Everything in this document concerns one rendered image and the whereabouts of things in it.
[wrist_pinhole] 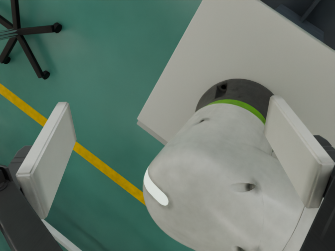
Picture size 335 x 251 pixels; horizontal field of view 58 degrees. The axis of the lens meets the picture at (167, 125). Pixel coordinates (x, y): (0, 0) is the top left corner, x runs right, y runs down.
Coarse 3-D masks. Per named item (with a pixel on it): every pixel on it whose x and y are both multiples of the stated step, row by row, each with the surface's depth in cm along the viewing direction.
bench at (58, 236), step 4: (44, 220) 214; (44, 224) 212; (48, 224) 213; (48, 228) 211; (52, 228) 212; (52, 232) 210; (56, 232) 211; (56, 236) 209; (60, 236) 210; (56, 240) 211; (60, 240) 208; (64, 240) 210; (68, 240) 211; (64, 244) 208; (68, 244) 209; (72, 244) 210; (68, 248) 208; (72, 248) 208; (76, 248) 209
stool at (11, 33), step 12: (12, 0) 154; (12, 12) 157; (12, 24) 163; (60, 24) 153; (0, 36) 153; (12, 36) 159; (12, 48) 171; (24, 48) 164; (0, 60) 177; (36, 60) 167; (36, 72) 168; (48, 72) 171
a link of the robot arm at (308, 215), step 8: (304, 208) 29; (312, 208) 29; (304, 216) 29; (312, 216) 29; (304, 224) 28; (296, 232) 28; (304, 232) 28; (296, 240) 28; (288, 248) 28; (296, 248) 28
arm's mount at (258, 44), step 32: (224, 0) 44; (256, 0) 43; (192, 32) 48; (224, 32) 46; (256, 32) 44; (288, 32) 43; (192, 64) 51; (224, 64) 48; (256, 64) 46; (288, 64) 44; (320, 64) 43; (160, 96) 56; (192, 96) 53; (288, 96) 46; (320, 96) 45; (160, 128) 59; (320, 128) 46
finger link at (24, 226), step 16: (0, 176) 13; (0, 192) 13; (16, 192) 13; (0, 208) 12; (16, 208) 12; (32, 208) 12; (0, 224) 11; (16, 224) 11; (32, 224) 11; (16, 240) 11; (32, 240) 11; (48, 240) 11
